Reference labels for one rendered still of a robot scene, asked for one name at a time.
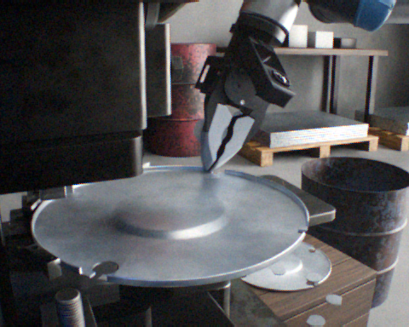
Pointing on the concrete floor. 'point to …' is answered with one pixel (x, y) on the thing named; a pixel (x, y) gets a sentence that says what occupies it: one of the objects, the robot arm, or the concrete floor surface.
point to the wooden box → (345, 279)
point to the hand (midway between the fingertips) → (213, 163)
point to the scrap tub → (362, 211)
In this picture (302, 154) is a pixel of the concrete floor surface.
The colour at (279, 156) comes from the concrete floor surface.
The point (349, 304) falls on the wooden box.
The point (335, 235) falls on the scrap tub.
